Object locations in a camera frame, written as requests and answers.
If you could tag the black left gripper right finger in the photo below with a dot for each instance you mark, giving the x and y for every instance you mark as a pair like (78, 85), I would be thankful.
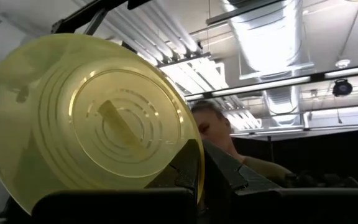
(222, 174)

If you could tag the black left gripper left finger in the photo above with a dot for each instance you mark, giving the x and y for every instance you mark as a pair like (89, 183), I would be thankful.
(188, 168)

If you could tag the yellow translucent plastic bowl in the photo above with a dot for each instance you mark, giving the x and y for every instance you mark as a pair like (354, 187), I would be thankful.
(73, 124)

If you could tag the person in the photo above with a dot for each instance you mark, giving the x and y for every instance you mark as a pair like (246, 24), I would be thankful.
(216, 127)

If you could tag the long ceiling light strip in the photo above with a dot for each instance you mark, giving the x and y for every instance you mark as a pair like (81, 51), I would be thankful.
(259, 85)

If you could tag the white smoke detector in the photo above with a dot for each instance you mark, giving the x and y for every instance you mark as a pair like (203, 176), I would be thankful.
(342, 63)

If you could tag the black overhead rig beam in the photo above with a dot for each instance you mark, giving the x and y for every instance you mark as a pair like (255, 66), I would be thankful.
(82, 17)

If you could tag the silver ventilation duct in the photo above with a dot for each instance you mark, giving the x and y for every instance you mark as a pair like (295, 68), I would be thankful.
(269, 37)

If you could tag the black ceiling camera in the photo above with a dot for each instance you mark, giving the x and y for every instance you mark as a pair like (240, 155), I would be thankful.
(342, 87)

